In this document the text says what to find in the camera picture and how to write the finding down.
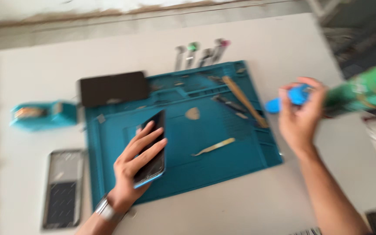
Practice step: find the person's right hand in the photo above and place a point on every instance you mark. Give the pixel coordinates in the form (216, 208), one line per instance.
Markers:
(300, 127)

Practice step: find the person's left hand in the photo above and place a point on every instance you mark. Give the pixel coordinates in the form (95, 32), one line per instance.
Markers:
(127, 169)

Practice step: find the person's left fingers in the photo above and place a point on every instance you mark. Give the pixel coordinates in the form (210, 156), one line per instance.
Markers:
(147, 143)

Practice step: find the person's right fingers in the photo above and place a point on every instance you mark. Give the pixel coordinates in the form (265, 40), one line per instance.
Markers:
(315, 88)

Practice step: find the blue suction cup tool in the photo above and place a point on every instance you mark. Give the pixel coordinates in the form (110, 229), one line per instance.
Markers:
(297, 96)

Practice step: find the black smartphone with blue frame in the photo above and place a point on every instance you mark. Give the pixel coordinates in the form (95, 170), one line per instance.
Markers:
(155, 163)

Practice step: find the green bottle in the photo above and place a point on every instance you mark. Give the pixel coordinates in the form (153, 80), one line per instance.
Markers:
(361, 88)

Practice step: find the small grey metal piece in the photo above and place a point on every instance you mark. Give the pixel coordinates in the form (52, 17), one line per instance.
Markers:
(101, 118)

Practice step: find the beige opening pick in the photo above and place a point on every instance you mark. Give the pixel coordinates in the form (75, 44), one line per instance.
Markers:
(192, 113)

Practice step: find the teal silicone repair mat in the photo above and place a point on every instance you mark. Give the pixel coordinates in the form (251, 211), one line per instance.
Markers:
(204, 169)

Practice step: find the black phone screen panel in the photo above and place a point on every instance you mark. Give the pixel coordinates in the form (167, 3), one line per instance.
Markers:
(113, 88)

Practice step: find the pale yellow tweezers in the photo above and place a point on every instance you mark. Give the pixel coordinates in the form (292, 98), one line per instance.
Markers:
(214, 147)

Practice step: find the silver wristwatch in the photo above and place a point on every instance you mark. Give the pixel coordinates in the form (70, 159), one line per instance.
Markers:
(108, 210)

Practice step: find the black pry tool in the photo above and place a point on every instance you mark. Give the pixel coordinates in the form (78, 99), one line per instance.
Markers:
(228, 103)

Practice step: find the grey capped screwdriver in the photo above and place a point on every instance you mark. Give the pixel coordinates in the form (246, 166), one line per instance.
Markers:
(179, 57)

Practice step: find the opened grey phone housing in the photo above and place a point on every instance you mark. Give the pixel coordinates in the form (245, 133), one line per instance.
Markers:
(64, 189)

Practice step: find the green capped screwdriver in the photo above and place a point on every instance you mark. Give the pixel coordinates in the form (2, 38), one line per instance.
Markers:
(191, 54)

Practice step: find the pink capped screwdriver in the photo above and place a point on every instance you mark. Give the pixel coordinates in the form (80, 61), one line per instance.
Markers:
(220, 50)

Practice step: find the teal tape dispenser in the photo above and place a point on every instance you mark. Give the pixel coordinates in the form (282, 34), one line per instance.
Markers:
(47, 114)

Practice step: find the dark capped screwdriver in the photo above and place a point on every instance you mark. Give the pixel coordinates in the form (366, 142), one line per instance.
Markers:
(206, 57)

